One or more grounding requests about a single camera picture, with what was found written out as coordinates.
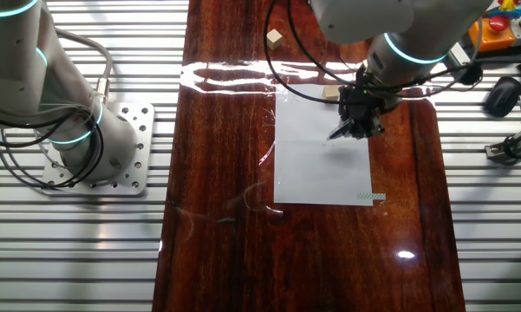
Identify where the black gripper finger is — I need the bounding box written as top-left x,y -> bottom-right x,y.
338,107 -> 357,131
355,114 -> 386,140

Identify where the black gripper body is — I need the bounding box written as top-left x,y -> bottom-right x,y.
340,71 -> 402,127

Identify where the white paper sheet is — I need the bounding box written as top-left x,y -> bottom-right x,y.
272,82 -> 374,207

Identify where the orange emergency stop box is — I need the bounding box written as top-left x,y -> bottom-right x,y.
467,16 -> 517,54

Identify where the black computer mouse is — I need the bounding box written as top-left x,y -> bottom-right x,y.
484,76 -> 521,119

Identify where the yellow and blue toy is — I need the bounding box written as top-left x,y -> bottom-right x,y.
493,0 -> 521,21

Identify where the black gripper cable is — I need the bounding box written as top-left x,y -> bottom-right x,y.
263,0 -> 482,105

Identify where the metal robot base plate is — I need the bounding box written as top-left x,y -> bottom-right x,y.
40,101 -> 156,198

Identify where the grey base cable with connector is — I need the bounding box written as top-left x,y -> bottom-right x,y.
54,27 -> 114,105

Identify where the black base cable bundle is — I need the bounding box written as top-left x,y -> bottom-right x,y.
0,97 -> 106,191

